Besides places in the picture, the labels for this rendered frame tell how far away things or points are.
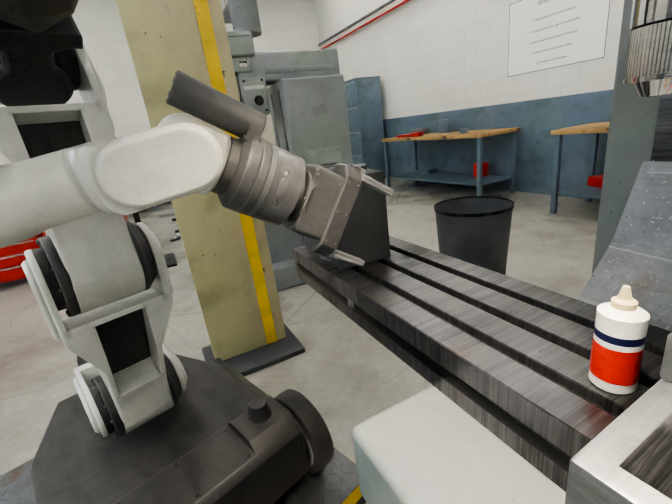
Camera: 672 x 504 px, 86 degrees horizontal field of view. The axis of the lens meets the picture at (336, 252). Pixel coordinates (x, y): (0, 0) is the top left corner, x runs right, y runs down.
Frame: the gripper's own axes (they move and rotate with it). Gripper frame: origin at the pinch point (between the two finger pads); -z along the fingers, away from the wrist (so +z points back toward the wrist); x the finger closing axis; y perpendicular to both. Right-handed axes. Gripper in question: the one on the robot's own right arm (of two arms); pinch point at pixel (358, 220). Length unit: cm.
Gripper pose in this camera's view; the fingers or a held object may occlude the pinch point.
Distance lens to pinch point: 50.0
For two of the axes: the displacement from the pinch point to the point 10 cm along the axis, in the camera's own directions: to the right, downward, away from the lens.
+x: 3.7, -9.3, -0.8
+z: -8.2, -2.8, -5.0
